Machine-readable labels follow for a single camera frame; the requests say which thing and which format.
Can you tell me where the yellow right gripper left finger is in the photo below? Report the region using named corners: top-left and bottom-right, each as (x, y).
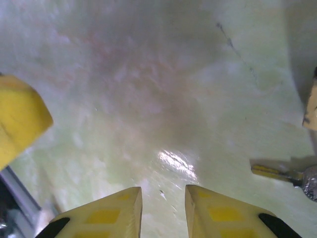
top-left (34, 186), bottom-right (143, 238)

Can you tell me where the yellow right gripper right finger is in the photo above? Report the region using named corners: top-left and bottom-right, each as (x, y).
top-left (185, 184), bottom-right (303, 238)

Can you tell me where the small brass key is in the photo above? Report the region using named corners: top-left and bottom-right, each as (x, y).
top-left (249, 158), bottom-right (317, 202)

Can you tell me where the brass padlock with steel shackle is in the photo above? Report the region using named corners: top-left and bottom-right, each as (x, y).
top-left (302, 66), bottom-right (317, 130)

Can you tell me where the metal rail strip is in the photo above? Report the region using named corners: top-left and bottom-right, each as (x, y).
top-left (0, 165), bottom-right (43, 225)

